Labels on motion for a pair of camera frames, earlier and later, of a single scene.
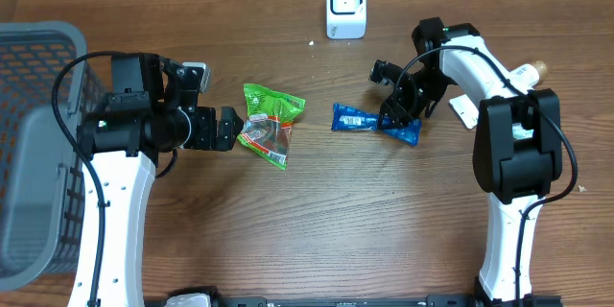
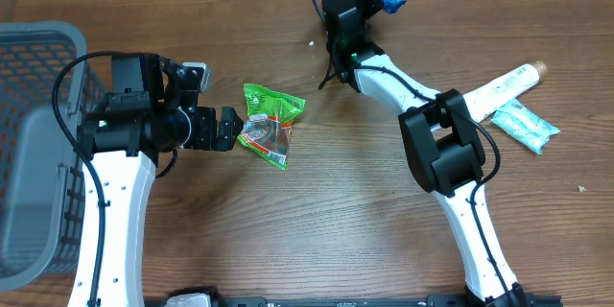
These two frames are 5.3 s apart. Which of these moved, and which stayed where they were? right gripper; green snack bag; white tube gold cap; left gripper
Moved: right gripper
Stayed: white tube gold cap; green snack bag; left gripper
